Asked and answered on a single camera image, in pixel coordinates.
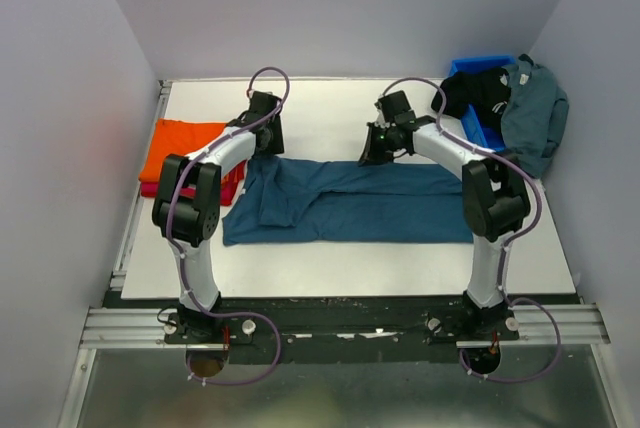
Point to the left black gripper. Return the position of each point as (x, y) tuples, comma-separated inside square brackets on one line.
[(275, 146)]

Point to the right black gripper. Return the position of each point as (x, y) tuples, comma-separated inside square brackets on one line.
[(370, 156)]

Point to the pink t shirt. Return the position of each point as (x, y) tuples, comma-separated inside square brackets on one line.
[(229, 185)]

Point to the teal blue t shirt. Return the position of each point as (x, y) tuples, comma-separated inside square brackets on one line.
[(302, 201)]

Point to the orange t shirt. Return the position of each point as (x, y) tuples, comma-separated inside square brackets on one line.
[(176, 137)]

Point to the black t shirt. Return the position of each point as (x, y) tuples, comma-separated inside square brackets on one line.
[(487, 91)]

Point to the grey blue t shirt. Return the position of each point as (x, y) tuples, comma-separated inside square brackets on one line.
[(534, 121)]

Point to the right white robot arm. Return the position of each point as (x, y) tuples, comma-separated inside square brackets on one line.
[(495, 199)]

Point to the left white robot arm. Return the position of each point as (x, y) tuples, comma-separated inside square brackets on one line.
[(186, 207)]

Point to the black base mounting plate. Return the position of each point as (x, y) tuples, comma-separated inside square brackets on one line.
[(341, 330)]

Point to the aluminium frame rail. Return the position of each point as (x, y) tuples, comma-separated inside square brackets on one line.
[(120, 343)]

